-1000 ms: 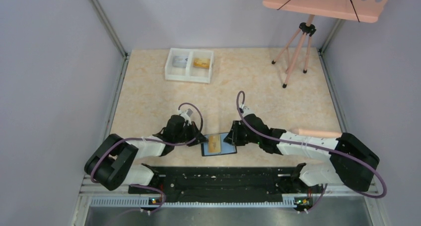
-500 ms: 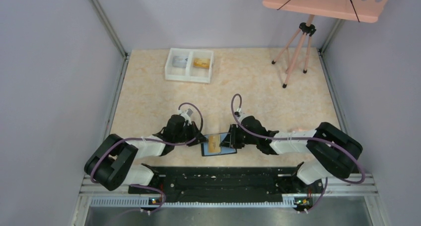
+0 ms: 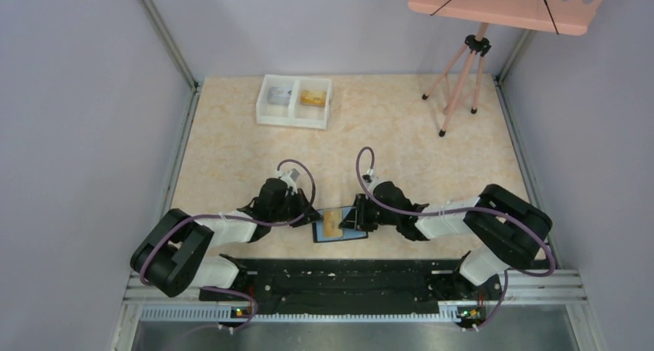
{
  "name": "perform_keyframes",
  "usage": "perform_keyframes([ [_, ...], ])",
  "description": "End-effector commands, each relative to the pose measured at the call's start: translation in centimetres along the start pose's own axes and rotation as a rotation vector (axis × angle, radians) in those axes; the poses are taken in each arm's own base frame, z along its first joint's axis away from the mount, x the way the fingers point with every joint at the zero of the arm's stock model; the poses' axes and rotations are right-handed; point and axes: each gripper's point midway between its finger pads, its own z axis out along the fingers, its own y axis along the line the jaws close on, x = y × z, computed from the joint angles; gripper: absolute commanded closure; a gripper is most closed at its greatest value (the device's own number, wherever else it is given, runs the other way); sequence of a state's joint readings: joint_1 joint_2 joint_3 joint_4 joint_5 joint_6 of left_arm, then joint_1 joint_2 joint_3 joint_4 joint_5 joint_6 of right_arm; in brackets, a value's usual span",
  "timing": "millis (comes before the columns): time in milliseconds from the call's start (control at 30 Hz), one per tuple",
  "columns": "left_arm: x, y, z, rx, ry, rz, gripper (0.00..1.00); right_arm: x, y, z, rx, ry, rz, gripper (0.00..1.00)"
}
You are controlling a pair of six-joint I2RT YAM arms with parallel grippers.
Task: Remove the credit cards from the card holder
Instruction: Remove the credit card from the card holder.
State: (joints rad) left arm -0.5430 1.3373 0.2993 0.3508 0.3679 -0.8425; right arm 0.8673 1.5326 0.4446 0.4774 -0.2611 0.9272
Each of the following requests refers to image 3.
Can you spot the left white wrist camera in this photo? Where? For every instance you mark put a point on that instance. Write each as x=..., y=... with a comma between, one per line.
x=289, y=177

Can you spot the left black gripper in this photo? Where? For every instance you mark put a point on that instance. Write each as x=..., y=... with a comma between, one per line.
x=297, y=206

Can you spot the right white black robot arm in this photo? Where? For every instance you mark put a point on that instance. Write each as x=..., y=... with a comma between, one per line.
x=511, y=230

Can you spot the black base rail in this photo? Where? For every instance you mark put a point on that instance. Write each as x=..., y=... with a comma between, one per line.
x=348, y=287

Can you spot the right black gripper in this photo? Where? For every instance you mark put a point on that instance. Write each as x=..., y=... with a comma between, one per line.
x=363, y=211

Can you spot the pink perforated board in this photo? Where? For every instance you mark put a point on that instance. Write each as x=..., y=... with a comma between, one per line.
x=565, y=17

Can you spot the orange card in tray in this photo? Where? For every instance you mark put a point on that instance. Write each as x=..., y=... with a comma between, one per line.
x=313, y=98

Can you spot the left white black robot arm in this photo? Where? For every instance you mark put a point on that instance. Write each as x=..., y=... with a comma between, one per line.
x=172, y=257

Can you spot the silver card in tray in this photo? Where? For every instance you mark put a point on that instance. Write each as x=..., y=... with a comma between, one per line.
x=279, y=95

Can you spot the pink tripod stand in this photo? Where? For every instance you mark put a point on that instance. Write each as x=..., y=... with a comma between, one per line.
x=476, y=46

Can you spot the white two-compartment tray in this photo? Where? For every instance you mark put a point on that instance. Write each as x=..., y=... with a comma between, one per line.
x=295, y=114

